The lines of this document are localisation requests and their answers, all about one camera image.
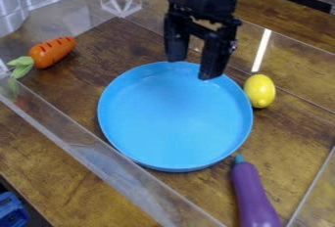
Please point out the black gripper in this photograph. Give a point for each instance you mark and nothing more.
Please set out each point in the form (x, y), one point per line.
(209, 20)

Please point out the orange toy carrot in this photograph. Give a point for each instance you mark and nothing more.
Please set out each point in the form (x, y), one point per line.
(43, 55)

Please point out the yellow toy lemon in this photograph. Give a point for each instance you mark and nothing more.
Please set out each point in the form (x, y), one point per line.
(260, 90)

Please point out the blue round plate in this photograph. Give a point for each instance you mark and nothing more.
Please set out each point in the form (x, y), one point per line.
(170, 121)

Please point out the purple toy eggplant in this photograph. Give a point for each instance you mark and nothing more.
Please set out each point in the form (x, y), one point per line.
(257, 213)

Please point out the blue plastic box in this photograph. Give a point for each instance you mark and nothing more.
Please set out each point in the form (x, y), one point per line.
(13, 213)

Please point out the clear acrylic enclosure wall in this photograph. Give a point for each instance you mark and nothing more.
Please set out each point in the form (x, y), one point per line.
(166, 206)

